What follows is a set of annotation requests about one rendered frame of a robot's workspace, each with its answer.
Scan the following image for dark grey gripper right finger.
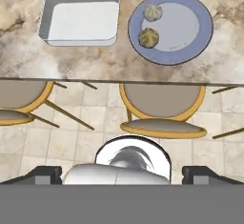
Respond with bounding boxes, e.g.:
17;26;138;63
181;165;244;186

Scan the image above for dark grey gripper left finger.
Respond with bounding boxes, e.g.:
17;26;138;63
0;165;63;186

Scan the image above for white tupperware container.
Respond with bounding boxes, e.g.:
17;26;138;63
37;0;121;48

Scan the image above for yellow chair with grey seat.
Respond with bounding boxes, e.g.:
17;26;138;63
0;79;98;132
118;83;244;140

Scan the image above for brown dumpling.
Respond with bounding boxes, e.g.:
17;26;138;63
137;27;160;49

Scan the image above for blue plate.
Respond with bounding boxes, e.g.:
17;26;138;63
127;0;214;67

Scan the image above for pale dumpling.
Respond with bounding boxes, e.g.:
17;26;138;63
141;4;164;23

